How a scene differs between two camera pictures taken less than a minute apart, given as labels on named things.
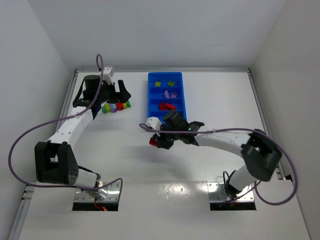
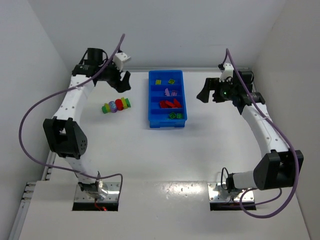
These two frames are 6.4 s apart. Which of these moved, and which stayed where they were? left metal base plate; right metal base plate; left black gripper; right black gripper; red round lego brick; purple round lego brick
Moved: left black gripper; right black gripper
Stayed: right metal base plate; red round lego brick; purple round lego brick; left metal base plate
